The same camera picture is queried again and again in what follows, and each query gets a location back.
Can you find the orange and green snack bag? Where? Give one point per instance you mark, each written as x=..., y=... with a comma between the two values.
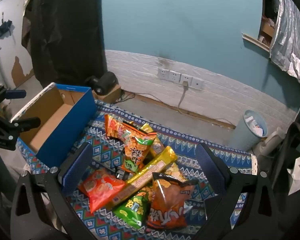
x=135, y=145

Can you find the black hanging umbrella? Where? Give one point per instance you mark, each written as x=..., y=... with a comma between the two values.
x=4, y=27

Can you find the white paper waste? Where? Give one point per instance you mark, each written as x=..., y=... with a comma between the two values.
x=255, y=127

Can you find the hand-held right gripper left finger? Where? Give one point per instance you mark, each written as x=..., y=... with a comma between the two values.
x=77, y=167

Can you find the orange black-topped snack bag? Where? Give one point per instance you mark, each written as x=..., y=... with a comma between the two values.
x=170, y=205

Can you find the grey trash bin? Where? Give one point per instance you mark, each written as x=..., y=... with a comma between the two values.
x=245, y=137

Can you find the red snack bag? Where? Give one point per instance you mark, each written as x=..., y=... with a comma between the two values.
x=102, y=187

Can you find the small cardboard box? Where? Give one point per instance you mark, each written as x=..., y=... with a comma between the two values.
x=112, y=93

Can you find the black metal stand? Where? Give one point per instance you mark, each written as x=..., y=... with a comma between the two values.
x=296, y=140

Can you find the small yellow snack bag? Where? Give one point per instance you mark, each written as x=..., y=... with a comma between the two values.
x=176, y=171

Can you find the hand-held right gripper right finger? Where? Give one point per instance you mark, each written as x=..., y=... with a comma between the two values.
x=210, y=170

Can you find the long yellow snack bar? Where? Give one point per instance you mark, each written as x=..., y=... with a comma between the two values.
x=150, y=170

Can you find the wooden window sill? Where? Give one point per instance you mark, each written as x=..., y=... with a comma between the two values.
x=255, y=42

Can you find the black curtain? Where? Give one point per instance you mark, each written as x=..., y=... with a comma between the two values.
x=64, y=30

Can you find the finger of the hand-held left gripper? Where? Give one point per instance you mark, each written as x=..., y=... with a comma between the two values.
x=23, y=125
x=14, y=94

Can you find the silver foil curtain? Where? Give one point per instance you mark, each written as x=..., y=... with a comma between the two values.
x=290, y=42

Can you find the white wall socket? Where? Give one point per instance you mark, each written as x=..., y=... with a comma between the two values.
x=175, y=76
x=198, y=83
x=163, y=73
x=186, y=78

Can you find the blue cardboard box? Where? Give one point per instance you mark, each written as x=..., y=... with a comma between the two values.
x=72, y=127

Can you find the blue patterned cloth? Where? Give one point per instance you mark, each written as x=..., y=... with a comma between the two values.
x=185, y=140

